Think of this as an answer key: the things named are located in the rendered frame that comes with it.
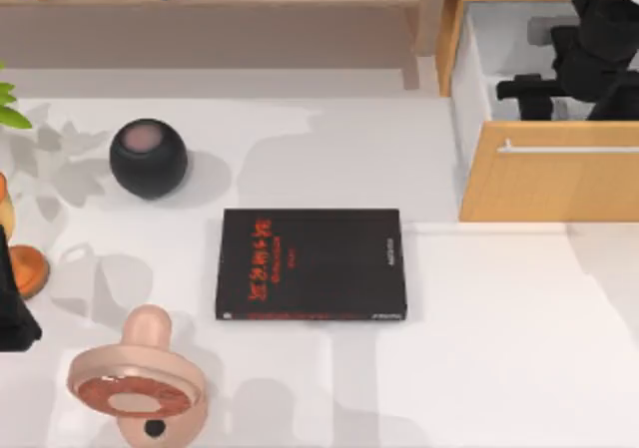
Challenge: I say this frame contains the grey drawer inside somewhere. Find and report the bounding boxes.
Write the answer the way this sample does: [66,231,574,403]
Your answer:
[450,1,639,220]

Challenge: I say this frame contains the pale wooden drawer front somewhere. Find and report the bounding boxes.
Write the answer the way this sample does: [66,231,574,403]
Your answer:
[458,120,639,223]

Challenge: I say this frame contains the wooden cupboard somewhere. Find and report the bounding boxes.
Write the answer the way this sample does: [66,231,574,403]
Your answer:
[435,0,590,98]

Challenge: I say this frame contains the black book with red lettering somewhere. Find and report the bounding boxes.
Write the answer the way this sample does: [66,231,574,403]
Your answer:
[215,208,408,322]

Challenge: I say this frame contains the wooden open shelf unit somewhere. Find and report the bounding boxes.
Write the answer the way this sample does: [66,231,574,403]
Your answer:
[0,0,450,91]

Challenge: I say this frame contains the black round speaker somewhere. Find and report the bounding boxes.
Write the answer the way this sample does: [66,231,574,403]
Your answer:
[109,117,190,202]

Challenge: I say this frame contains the pink pacifier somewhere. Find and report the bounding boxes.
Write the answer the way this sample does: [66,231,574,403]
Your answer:
[66,303,210,448]

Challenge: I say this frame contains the green plant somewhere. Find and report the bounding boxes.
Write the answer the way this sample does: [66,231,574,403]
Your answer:
[0,61,34,131]

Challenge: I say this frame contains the orange figurine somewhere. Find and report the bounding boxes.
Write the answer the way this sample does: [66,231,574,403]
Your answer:
[0,172,51,300]

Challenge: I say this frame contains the long metal drawer handle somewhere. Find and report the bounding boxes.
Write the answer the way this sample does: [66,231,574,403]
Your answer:
[497,139,639,156]

